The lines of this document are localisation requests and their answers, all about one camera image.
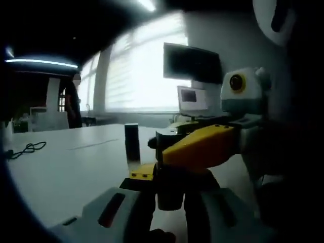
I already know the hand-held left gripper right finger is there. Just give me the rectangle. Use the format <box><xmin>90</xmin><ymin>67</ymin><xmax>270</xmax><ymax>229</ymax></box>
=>
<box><xmin>183</xmin><ymin>169</ymin><xmax>256</xmax><ymax>243</ymax></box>

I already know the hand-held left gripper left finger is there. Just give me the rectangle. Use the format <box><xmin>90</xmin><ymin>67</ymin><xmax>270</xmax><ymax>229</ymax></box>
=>
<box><xmin>82</xmin><ymin>164</ymin><xmax>156</xmax><ymax>243</ymax></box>

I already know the black cosmetic bottle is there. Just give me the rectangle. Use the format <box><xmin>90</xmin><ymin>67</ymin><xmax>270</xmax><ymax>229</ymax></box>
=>
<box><xmin>153</xmin><ymin>161</ymin><xmax>185</xmax><ymax>211</ymax></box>

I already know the frosted black-capped cosmetic bottle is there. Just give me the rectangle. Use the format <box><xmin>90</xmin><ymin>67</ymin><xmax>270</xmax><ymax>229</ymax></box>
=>
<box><xmin>124</xmin><ymin>123</ymin><xmax>141</xmax><ymax>168</ymax></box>

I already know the person's left hand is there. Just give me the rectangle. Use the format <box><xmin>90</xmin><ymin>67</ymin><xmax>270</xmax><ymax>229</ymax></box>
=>
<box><xmin>149</xmin><ymin>228</ymin><xmax>176</xmax><ymax>243</ymax></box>

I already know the open laptop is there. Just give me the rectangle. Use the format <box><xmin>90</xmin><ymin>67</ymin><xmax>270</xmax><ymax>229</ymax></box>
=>
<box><xmin>177</xmin><ymin>85</ymin><xmax>211</xmax><ymax>115</ymax></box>

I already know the white table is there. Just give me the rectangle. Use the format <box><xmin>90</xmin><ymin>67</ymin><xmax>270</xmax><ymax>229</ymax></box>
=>
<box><xmin>4</xmin><ymin>123</ymin><xmax>254</xmax><ymax>228</ymax></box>

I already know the window with white blinds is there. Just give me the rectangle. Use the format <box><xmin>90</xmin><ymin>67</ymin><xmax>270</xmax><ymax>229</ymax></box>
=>
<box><xmin>80</xmin><ymin>12</ymin><xmax>189</xmax><ymax>114</ymax></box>

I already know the metal sink with faucet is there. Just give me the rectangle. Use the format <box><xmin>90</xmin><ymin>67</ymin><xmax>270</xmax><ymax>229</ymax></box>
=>
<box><xmin>85</xmin><ymin>103</ymin><xmax>119</xmax><ymax>127</ymax></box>

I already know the white low cabinet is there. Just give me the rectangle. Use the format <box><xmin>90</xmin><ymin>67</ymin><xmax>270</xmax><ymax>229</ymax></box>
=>
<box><xmin>29</xmin><ymin>106</ymin><xmax>69</xmax><ymax>132</ymax></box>

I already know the white square pillar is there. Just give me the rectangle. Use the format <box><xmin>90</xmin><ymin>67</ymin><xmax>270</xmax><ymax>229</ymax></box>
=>
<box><xmin>47</xmin><ymin>77</ymin><xmax>62</xmax><ymax>112</ymax></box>

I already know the black wall monitor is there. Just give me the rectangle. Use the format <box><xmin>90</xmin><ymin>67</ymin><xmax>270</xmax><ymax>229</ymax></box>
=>
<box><xmin>163</xmin><ymin>42</ymin><xmax>223</xmax><ymax>85</ymax></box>

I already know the black cable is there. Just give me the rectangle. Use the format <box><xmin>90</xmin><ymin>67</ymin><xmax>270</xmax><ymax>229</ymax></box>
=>
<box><xmin>7</xmin><ymin>141</ymin><xmax>47</xmax><ymax>160</ymax></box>

